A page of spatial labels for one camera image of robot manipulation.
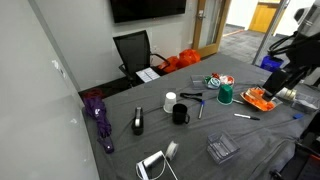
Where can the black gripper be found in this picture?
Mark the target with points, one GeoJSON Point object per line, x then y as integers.
{"type": "Point", "coordinates": [276, 82]}

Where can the wooden rubber stamp block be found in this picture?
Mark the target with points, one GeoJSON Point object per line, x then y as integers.
{"type": "Point", "coordinates": [256, 95]}

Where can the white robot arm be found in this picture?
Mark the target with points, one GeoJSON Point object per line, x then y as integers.
{"type": "Point", "coordinates": [303, 51]}

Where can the small blue object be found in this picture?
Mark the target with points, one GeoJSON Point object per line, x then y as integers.
{"type": "Point", "coordinates": [298, 116]}

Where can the clear compartment box with tins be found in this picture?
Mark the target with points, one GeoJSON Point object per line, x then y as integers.
{"type": "Point", "coordinates": [200, 81]}

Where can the blue recycling bin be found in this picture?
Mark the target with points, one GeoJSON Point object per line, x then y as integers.
{"type": "Point", "coordinates": [271, 63]}

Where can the clear box with tape rolls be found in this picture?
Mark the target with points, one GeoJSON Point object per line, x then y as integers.
{"type": "Point", "coordinates": [299, 101]}

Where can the black white marker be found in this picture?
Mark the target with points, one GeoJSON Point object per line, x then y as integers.
{"type": "Point", "coordinates": [246, 116]}

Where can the orange white round tin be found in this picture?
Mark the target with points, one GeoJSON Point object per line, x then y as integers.
{"type": "Point", "coordinates": [226, 79]}

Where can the green plastic cup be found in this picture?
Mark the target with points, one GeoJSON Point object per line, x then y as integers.
{"type": "Point", "coordinates": [225, 95]}

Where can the ice breakers mint tin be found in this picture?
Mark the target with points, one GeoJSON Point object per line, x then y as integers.
{"type": "Point", "coordinates": [213, 83]}

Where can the grey table cloth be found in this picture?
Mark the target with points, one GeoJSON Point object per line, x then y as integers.
{"type": "Point", "coordinates": [265, 145]}

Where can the blue capped marker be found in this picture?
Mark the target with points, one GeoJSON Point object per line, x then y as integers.
{"type": "Point", "coordinates": [202, 104]}

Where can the black sunglasses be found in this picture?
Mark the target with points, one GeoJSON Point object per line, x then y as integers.
{"type": "Point", "coordinates": [194, 96]}

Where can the empty clear plastic box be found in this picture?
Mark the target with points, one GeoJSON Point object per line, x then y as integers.
{"type": "Point", "coordinates": [221, 146]}

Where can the wooden door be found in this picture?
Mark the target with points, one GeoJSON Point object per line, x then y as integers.
{"type": "Point", "coordinates": [210, 21]}

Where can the black mug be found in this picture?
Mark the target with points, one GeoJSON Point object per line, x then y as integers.
{"type": "Point", "coordinates": [180, 114]}

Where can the orange plastic bag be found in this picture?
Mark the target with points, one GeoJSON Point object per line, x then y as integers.
{"type": "Point", "coordinates": [184, 59]}

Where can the white paper cup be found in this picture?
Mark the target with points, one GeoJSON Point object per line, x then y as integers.
{"type": "Point", "coordinates": [170, 101]}

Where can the white tape roll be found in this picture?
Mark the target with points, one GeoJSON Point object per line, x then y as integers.
{"type": "Point", "coordinates": [171, 150]}

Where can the white papers on chair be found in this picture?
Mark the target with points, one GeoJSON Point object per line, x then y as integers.
{"type": "Point", "coordinates": [147, 75]}

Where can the black office chair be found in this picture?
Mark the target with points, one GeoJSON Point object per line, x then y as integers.
{"type": "Point", "coordinates": [135, 53]}

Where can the purple folded umbrella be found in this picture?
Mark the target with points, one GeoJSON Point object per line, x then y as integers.
{"type": "Point", "coordinates": [95, 108]}

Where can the white charger with cable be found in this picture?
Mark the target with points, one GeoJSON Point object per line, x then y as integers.
{"type": "Point", "coordinates": [151, 161]}

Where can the wall mounted black television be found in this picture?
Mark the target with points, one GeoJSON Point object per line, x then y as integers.
{"type": "Point", "coordinates": [132, 10]}

